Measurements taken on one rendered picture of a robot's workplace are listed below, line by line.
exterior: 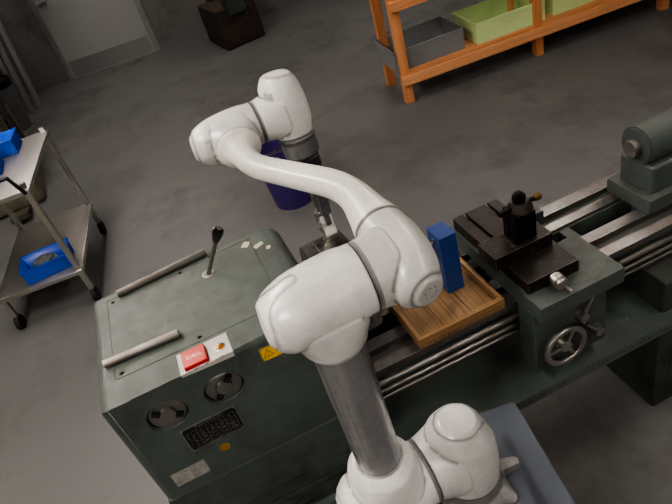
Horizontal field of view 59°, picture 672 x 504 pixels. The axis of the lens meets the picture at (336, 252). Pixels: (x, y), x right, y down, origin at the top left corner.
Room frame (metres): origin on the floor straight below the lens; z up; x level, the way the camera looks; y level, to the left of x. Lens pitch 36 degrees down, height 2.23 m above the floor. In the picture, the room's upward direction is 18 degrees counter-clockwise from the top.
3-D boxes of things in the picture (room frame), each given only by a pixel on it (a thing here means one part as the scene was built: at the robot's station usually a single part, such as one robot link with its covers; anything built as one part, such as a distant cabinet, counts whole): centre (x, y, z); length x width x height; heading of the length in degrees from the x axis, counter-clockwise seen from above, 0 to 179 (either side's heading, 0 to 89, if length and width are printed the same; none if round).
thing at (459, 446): (0.82, -0.13, 0.97); 0.18 x 0.16 x 0.22; 102
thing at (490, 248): (1.42, -0.54, 1.00); 0.20 x 0.10 x 0.05; 101
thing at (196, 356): (1.09, 0.41, 1.26); 0.06 x 0.06 x 0.02; 11
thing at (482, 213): (1.49, -0.56, 0.95); 0.43 x 0.18 x 0.04; 11
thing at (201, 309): (1.30, 0.40, 1.06); 0.59 x 0.48 x 0.39; 101
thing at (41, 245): (3.71, 1.91, 0.52); 1.11 x 0.65 x 1.05; 0
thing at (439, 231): (1.46, -0.33, 1.00); 0.08 x 0.06 x 0.23; 11
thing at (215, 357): (1.10, 0.38, 1.23); 0.13 x 0.08 x 0.06; 101
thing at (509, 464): (0.83, -0.16, 0.83); 0.22 x 0.18 x 0.06; 92
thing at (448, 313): (1.45, -0.27, 0.88); 0.36 x 0.30 x 0.04; 11
